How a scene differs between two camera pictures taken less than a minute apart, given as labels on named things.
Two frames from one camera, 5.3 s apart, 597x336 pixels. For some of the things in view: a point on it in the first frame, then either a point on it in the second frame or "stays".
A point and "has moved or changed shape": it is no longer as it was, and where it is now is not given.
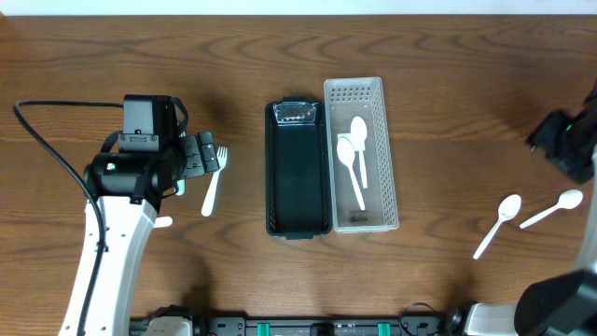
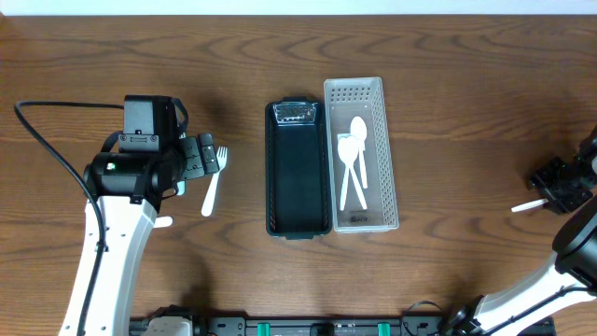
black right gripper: [545, 136] to [552, 184]
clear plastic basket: [344, 100] stays
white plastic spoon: [358, 134] stays
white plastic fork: [221, 158] stays
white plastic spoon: [569, 200] has moved or changed shape
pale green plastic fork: [181, 183] stays
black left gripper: [201, 154] stays
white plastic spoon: [162, 221] stays
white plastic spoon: [507, 210] to [348, 150]
